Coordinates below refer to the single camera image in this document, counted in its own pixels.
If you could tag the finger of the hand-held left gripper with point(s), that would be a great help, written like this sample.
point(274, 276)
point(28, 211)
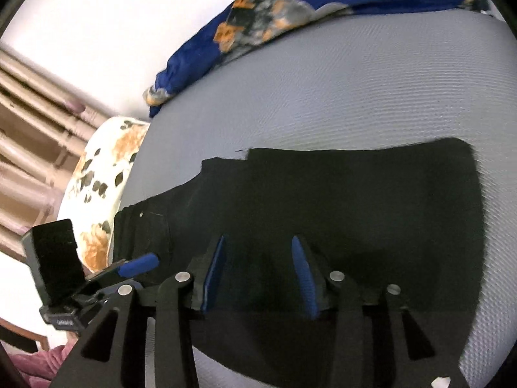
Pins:
point(139, 264)

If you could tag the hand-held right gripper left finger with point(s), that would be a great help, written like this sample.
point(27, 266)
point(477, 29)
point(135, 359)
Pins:
point(214, 271)

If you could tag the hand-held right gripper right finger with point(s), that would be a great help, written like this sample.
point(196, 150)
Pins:
point(305, 279)

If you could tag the black pants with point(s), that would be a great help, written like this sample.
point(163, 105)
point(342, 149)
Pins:
point(343, 210)

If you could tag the person's left forearm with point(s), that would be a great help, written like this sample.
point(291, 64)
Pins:
point(44, 361)

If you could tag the white floral pillow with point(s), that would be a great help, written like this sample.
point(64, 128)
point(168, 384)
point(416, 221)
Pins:
point(101, 194)

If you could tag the pink curtain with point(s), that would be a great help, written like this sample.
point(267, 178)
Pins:
point(24, 129)

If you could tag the grey mesh mattress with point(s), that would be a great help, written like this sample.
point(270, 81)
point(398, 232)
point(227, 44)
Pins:
point(323, 89)

